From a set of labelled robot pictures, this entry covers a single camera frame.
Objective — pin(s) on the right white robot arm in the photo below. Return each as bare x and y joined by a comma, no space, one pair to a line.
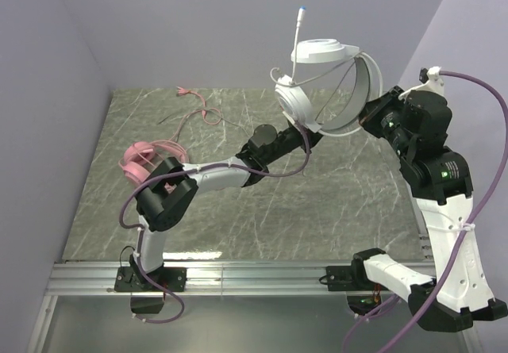
415,124

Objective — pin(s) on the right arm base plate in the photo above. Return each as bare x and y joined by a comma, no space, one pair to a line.
340,279

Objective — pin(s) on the right side aluminium rail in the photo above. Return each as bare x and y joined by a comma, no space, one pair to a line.
423,236

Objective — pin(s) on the aluminium rail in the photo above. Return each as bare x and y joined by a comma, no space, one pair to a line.
423,236
204,278

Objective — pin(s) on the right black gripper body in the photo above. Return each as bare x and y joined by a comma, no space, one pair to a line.
370,109

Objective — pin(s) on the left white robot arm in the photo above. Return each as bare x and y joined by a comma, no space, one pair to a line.
173,186

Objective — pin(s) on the front aluminium rail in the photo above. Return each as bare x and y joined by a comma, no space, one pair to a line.
204,278

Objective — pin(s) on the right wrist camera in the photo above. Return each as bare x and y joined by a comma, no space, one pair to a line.
431,81

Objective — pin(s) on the white headset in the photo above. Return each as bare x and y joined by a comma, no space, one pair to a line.
326,85

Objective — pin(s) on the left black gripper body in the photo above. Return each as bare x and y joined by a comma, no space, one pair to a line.
298,134

